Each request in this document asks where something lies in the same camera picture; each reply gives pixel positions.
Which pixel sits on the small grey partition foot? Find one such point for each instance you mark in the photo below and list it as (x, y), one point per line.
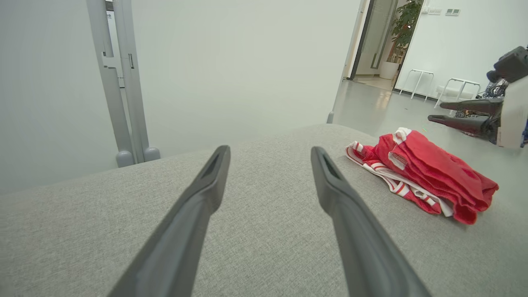
(330, 118)

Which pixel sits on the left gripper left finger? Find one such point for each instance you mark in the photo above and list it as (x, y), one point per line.
(177, 243)

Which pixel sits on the white metal stool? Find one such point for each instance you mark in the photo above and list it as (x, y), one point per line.
(417, 73)
(458, 81)

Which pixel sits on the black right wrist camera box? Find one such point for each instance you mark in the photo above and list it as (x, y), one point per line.
(511, 64)

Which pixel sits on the red shorts with white stripe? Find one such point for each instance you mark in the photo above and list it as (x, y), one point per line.
(445, 173)

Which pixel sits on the dark framed glass door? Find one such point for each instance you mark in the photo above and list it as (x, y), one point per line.
(373, 41)

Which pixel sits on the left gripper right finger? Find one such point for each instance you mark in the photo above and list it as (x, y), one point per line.
(363, 243)

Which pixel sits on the red shirt with white sleeve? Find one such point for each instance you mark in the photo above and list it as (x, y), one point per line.
(402, 187)

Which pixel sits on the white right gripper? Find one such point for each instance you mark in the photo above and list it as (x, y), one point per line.
(515, 115)

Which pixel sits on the white wall switch plate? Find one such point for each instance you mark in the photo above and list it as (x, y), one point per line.
(453, 12)
(434, 11)

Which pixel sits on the potted green plant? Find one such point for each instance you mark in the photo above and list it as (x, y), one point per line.
(406, 29)

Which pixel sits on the grey partition post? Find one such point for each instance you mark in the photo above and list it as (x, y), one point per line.
(123, 103)

